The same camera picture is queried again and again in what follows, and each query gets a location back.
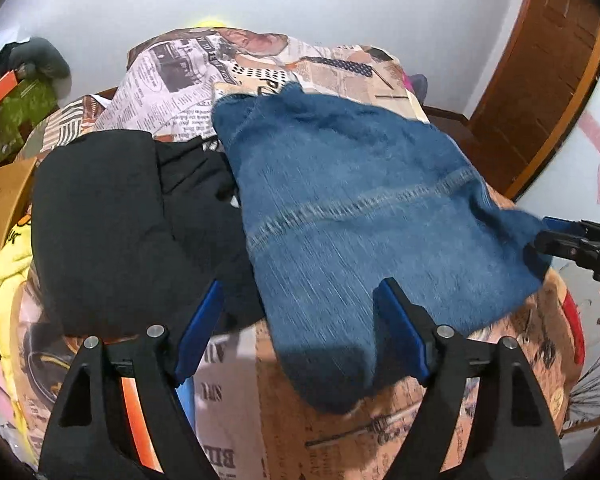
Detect wooden door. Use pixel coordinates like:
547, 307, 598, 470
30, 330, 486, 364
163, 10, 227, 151
425, 0, 600, 202

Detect yellow cloth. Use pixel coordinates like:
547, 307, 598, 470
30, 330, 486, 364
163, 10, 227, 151
0, 212, 37, 461

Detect blue denim jeans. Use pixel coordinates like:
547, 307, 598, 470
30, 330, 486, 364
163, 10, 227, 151
211, 81, 553, 415

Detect black garment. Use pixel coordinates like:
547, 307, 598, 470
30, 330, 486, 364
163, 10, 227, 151
30, 130, 266, 338

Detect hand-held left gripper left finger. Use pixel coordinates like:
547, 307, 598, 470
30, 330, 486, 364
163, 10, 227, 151
39, 280, 226, 480

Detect pink and grey cloth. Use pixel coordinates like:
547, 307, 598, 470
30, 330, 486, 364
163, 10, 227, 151
404, 72, 429, 107

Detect newspaper print blanket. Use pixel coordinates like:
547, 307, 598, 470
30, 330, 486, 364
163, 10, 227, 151
0, 27, 586, 480

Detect dark grey cloth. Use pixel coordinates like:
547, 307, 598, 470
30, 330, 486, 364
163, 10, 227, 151
0, 37, 72, 81

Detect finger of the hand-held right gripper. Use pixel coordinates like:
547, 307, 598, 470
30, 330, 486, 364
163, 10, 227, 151
542, 216, 600, 241
532, 230, 600, 282

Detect green box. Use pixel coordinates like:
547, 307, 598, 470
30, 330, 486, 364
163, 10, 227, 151
0, 77, 61, 168

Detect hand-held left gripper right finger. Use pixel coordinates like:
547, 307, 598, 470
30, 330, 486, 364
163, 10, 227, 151
375, 277, 566, 480

